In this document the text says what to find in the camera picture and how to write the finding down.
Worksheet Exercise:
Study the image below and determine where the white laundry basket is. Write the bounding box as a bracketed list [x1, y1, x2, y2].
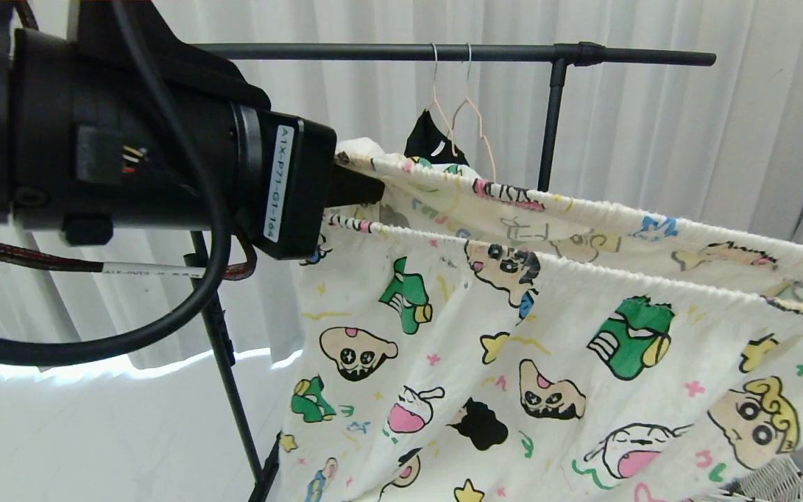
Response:
[691, 455, 803, 502]

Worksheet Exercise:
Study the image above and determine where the cream printed garment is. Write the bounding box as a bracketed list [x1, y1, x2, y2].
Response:
[276, 137, 803, 502]

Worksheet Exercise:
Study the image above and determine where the black clothes rack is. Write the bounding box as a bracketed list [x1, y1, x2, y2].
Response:
[185, 40, 718, 502]

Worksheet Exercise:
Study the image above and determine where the white curtain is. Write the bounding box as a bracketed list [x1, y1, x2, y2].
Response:
[0, 0, 803, 374]

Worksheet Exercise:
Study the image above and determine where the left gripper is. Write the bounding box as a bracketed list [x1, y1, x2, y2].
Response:
[11, 28, 339, 261]

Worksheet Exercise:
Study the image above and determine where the black garment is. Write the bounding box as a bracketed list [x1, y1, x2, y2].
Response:
[404, 109, 470, 167]

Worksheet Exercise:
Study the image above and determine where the pink clothes hanger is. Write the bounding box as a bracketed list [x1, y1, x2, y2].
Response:
[428, 43, 459, 158]
[449, 43, 498, 183]

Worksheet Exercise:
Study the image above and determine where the black cable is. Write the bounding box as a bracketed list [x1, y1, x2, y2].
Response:
[0, 0, 235, 368]

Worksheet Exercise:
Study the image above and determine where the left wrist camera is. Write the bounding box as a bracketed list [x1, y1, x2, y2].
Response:
[67, 0, 273, 112]

